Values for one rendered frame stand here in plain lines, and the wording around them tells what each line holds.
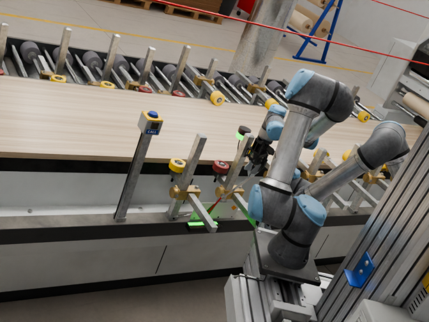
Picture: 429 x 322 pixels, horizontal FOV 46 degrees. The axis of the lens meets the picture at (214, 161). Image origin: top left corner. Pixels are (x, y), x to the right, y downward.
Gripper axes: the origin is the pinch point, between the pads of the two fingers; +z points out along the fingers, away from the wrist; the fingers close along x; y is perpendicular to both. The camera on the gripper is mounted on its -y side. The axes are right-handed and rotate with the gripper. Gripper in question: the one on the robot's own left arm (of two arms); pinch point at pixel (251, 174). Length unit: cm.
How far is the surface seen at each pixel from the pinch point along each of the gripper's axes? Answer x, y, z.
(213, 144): -38.3, -21.5, 10.7
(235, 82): -113, -139, 18
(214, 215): -7.2, 3.5, 28.6
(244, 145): -8.1, 2.2, -10.7
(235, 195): -3.0, -0.8, 14.7
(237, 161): -7.8, 2.2, -2.2
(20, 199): -58, 76, 35
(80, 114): -81, 35, 11
